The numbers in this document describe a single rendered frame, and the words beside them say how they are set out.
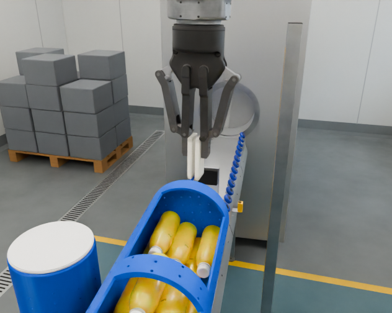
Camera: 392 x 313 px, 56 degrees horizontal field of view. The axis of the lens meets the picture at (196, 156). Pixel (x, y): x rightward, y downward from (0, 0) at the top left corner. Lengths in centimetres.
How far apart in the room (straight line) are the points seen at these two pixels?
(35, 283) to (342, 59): 472
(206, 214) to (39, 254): 57
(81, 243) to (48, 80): 296
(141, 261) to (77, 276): 43
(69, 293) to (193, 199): 50
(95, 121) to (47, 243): 271
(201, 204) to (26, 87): 329
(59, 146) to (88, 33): 237
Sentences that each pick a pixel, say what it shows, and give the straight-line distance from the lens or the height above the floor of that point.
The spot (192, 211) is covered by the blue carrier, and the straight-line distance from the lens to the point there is 132.
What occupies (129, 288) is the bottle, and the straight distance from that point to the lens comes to 101.
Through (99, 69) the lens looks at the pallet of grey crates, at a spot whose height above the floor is 105.
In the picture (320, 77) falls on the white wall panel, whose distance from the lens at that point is 540.
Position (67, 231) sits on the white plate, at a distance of 143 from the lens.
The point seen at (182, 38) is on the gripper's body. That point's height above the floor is 176.
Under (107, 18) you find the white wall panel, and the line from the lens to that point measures 600.
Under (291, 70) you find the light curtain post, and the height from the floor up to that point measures 151.
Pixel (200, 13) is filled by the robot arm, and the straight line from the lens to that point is 51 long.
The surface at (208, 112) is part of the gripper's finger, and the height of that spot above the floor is 166.
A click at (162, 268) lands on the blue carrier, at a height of 123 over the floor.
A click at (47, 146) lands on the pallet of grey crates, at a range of 445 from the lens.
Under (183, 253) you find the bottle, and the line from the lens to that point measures 118.
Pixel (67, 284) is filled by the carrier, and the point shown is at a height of 97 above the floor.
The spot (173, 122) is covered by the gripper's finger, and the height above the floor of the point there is 164.
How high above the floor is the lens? 182
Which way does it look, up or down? 24 degrees down
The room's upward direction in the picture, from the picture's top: straight up
